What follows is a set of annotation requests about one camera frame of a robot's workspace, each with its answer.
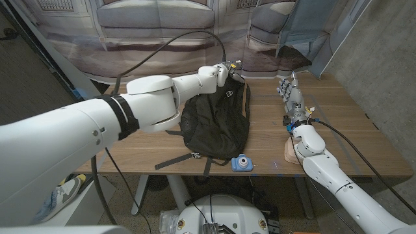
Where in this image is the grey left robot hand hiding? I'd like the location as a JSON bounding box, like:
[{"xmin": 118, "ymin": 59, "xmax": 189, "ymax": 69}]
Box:
[{"xmin": 226, "ymin": 60, "xmax": 243, "ymax": 75}]

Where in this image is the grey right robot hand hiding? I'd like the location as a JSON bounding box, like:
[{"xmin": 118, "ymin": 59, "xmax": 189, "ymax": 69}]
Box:
[{"xmin": 276, "ymin": 71, "xmax": 311, "ymax": 123}]

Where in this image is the black backpack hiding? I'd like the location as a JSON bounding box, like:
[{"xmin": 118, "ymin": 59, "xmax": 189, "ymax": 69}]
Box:
[{"xmin": 154, "ymin": 73, "xmax": 252, "ymax": 178}]

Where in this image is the beige wooden block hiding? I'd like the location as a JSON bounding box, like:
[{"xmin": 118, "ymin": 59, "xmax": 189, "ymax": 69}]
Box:
[{"xmin": 284, "ymin": 138, "xmax": 302, "ymax": 165}]

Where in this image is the dark table leg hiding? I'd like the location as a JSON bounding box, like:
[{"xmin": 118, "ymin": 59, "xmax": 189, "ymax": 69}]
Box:
[{"xmin": 293, "ymin": 177, "xmax": 315, "ymax": 220}]

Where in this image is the printed sofa room backdrop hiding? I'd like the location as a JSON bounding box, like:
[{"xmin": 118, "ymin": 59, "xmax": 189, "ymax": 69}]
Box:
[{"xmin": 19, "ymin": 0, "xmax": 371, "ymax": 85}]

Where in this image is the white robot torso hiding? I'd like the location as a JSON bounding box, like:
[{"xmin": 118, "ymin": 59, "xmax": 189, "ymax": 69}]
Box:
[{"xmin": 175, "ymin": 194, "xmax": 270, "ymax": 234}]

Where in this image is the black round fan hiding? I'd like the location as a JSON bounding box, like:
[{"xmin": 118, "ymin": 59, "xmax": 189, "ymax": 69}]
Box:
[{"xmin": 148, "ymin": 175, "xmax": 167, "ymax": 192}]

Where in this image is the white table leg column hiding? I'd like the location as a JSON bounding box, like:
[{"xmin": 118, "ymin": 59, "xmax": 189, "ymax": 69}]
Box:
[{"xmin": 166, "ymin": 175, "xmax": 192, "ymax": 211}]

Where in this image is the grey table leg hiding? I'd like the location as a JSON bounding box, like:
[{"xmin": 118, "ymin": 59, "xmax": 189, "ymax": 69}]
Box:
[{"xmin": 131, "ymin": 175, "xmax": 150, "ymax": 216}]

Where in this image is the clear plastic bag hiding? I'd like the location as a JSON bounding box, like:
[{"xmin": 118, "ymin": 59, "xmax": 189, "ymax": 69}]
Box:
[{"xmin": 159, "ymin": 209, "xmax": 181, "ymax": 234}]

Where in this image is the white grey sneaker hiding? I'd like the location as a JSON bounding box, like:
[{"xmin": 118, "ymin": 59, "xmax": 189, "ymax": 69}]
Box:
[{"xmin": 48, "ymin": 175, "xmax": 87, "ymax": 212}]

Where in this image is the blue jeans leg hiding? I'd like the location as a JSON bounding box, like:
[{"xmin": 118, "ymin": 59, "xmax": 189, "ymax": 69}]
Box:
[{"xmin": 32, "ymin": 194, "xmax": 58, "ymax": 222}]

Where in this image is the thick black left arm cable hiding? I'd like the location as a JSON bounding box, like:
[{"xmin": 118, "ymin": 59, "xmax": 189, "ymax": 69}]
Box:
[{"xmin": 90, "ymin": 29, "xmax": 228, "ymax": 226}]

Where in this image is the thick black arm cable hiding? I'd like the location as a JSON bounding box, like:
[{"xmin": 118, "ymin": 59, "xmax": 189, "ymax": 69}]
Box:
[
  {"xmin": 90, "ymin": 29, "xmax": 228, "ymax": 226},
  {"xmin": 310, "ymin": 117, "xmax": 416, "ymax": 215}
]

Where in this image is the white backdrop frame pole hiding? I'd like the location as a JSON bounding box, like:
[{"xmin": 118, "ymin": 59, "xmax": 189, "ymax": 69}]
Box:
[
  {"xmin": 8, "ymin": 0, "xmax": 102, "ymax": 101},
  {"xmin": 319, "ymin": 0, "xmax": 373, "ymax": 81}
]

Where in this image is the blue toy camera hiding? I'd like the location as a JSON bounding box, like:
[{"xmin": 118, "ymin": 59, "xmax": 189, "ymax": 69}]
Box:
[{"xmin": 231, "ymin": 153, "xmax": 254, "ymax": 173}]

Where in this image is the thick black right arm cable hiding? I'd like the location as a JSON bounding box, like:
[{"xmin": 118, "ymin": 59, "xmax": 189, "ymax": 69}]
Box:
[{"xmin": 310, "ymin": 117, "xmax": 416, "ymax": 215}]

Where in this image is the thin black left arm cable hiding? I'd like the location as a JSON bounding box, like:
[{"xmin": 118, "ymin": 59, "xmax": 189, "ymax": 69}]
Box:
[{"xmin": 104, "ymin": 148, "xmax": 153, "ymax": 234}]

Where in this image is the black door handle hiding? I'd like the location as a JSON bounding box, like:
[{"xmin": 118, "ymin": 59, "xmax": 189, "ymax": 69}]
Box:
[{"xmin": 0, "ymin": 27, "xmax": 20, "ymax": 42}]

